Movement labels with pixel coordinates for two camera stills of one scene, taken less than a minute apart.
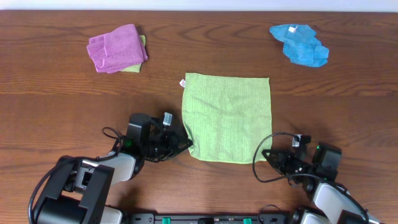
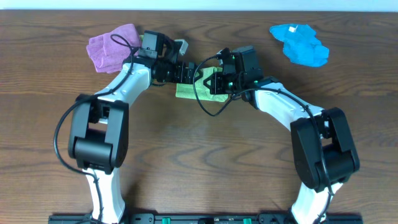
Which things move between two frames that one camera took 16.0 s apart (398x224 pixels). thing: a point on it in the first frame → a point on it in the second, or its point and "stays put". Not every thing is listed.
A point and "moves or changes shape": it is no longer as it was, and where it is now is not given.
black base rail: [196, 218] stays put
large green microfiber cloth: [226, 117] moves or changes shape
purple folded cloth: [119, 50] stays put
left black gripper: [170, 139] → [180, 69]
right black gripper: [283, 155] → [217, 88]
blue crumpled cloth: [300, 44] stays put
